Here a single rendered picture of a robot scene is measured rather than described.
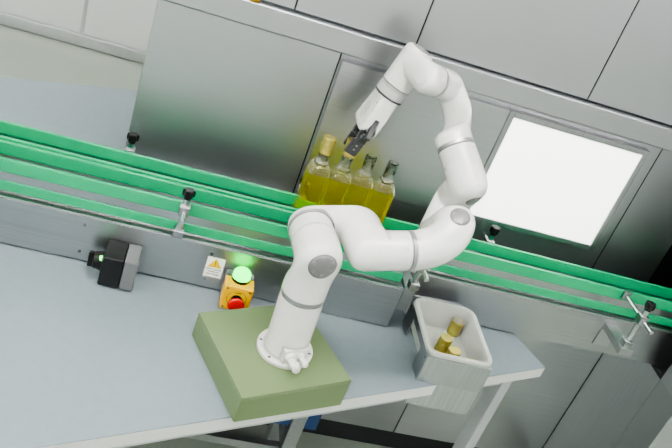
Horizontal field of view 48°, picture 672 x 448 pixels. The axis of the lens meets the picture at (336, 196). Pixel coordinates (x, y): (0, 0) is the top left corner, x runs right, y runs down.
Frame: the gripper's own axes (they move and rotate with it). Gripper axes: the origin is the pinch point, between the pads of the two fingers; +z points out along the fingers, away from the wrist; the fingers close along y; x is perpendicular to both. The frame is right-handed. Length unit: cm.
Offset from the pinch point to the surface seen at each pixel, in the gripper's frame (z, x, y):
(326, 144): 3.3, -5.8, 1.1
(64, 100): 61, -66, -68
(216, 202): 28.8, -21.7, 6.3
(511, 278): 10, 59, 3
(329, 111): -0.1, -6.2, -12.2
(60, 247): 53, -49, 16
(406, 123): -8.0, 12.9, -12.4
